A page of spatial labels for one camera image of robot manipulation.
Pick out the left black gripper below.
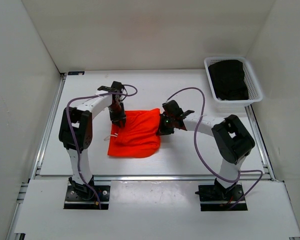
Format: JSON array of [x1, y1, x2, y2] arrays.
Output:
[[108, 102, 127, 128]]

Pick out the orange shorts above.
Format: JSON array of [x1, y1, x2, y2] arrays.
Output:
[[107, 108, 161, 158]]

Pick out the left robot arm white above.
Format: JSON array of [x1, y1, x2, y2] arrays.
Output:
[[58, 81, 128, 201]]

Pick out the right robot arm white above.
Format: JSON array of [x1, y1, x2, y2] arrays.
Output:
[[156, 100, 255, 200]]

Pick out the black folded shorts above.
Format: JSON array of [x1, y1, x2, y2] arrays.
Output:
[[208, 59, 249, 101]]

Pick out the white plastic basket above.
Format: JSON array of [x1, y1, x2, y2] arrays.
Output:
[[204, 56, 263, 112]]

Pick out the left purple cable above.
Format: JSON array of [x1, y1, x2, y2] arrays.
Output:
[[65, 84, 138, 210]]

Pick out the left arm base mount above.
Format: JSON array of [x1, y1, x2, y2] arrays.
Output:
[[63, 177, 111, 210]]

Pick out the aluminium frame left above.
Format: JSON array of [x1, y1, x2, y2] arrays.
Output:
[[5, 72, 67, 240]]

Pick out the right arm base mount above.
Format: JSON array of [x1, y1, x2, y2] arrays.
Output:
[[195, 179, 248, 212]]

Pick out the aluminium rail front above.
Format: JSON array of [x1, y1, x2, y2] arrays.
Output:
[[34, 173, 271, 181]]

